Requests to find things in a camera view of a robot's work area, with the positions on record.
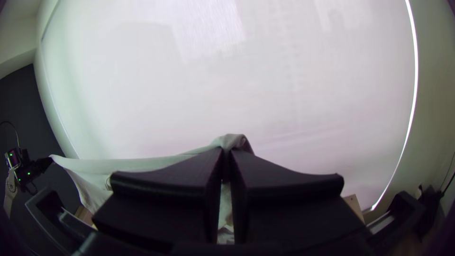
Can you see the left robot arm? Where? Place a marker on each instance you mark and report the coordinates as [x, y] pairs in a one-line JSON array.
[[9, 192]]

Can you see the grey t-shirt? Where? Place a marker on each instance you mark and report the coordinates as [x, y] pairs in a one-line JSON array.
[[106, 167]]

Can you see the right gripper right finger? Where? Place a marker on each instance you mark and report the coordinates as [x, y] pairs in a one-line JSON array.
[[284, 202]]

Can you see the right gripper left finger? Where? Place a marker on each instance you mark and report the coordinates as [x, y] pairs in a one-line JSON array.
[[160, 199]]

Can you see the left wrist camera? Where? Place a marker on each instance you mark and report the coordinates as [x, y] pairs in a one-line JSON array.
[[13, 158]]

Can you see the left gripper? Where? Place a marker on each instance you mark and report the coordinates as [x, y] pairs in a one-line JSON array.
[[32, 172]]

